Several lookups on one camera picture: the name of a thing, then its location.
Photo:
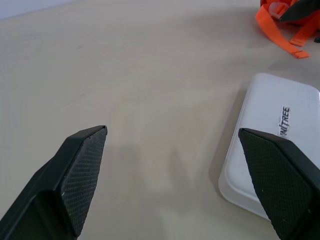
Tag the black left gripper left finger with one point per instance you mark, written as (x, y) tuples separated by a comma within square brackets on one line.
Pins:
[(62, 180)]

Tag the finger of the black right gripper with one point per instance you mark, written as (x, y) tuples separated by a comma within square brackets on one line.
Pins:
[(298, 12)]

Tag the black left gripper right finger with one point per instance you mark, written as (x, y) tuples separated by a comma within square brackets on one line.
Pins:
[(280, 182)]

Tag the white Unitree case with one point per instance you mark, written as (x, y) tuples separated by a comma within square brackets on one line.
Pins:
[(265, 105)]

